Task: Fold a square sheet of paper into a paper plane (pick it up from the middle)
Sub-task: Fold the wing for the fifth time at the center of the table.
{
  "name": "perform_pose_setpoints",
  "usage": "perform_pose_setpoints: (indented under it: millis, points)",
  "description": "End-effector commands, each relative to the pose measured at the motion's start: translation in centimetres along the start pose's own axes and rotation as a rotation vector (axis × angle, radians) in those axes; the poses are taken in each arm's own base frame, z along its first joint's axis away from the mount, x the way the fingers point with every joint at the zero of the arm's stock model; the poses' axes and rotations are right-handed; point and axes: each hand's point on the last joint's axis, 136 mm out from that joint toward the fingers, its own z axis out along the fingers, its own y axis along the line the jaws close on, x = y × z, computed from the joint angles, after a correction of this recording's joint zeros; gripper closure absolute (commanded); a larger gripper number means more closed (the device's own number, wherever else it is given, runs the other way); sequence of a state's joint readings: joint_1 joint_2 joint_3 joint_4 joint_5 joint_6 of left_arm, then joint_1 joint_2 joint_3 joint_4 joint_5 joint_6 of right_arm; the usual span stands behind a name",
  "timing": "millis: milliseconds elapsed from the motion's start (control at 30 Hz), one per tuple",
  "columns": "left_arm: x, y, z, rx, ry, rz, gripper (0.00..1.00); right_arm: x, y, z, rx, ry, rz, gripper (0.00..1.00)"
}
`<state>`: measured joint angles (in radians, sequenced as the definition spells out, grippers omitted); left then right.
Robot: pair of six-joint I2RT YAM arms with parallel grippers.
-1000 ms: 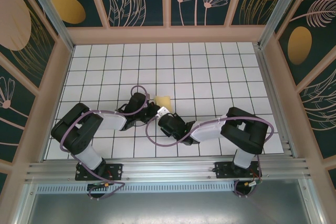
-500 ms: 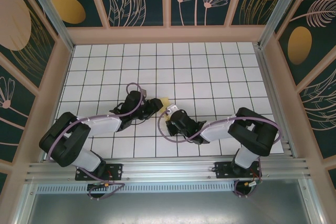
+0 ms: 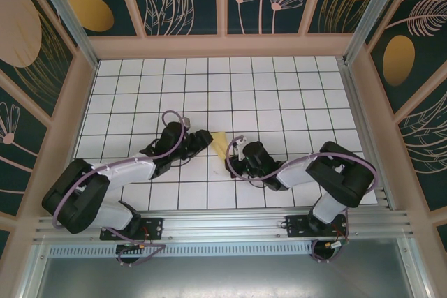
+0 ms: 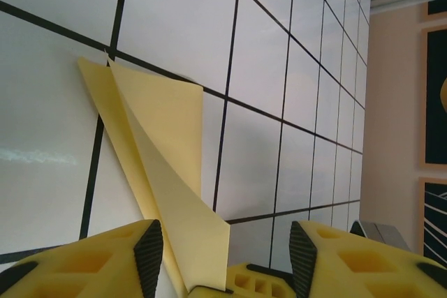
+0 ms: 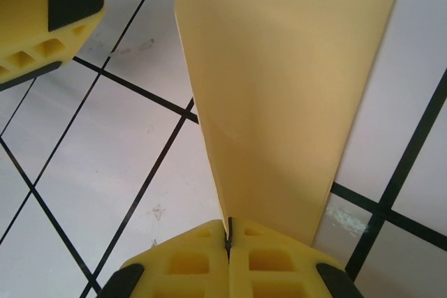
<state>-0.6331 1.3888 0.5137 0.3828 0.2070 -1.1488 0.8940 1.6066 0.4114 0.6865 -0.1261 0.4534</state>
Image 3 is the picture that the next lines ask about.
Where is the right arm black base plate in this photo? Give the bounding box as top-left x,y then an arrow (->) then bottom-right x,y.
285,214 -> 350,239

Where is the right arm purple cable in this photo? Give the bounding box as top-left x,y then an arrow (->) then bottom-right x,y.
225,135 -> 379,264

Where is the aluminium frame post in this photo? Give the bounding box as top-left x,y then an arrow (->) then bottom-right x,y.
29,0 -> 101,68
342,0 -> 408,65

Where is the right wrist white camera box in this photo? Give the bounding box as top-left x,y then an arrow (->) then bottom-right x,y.
232,137 -> 247,156

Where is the aluminium side rail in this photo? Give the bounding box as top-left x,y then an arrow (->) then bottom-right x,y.
337,55 -> 397,211

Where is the grey metal sheet shelf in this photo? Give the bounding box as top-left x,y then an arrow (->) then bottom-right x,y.
13,237 -> 434,298

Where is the yellow square paper sheet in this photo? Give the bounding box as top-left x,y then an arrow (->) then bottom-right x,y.
208,131 -> 228,161

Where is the slotted grey cable duct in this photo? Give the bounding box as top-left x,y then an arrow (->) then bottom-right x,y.
48,240 -> 315,257

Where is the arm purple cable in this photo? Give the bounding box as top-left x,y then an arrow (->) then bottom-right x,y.
225,135 -> 379,264
51,110 -> 186,266

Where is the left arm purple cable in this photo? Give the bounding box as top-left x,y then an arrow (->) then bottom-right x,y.
51,110 -> 186,266

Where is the small black circuit board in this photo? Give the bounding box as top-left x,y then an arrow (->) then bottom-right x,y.
116,241 -> 147,253

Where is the long aluminium mounting rail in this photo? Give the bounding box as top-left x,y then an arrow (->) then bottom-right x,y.
33,209 -> 416,243

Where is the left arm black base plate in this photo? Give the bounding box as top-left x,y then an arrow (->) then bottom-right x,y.
99,216 -> 165,241

